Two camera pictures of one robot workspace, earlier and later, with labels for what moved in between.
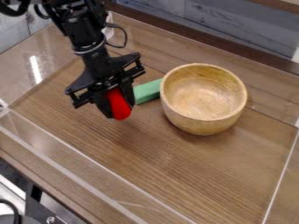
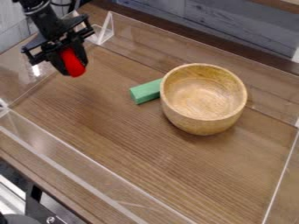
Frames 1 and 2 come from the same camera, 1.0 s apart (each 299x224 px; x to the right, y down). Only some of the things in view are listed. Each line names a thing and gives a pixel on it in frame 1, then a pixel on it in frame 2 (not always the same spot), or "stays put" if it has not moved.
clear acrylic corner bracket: (107, 31) stays put
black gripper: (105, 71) to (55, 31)
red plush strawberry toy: (120, 108) to (75, 67)
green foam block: (147, 91) stays put
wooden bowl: (203, 98) stays put
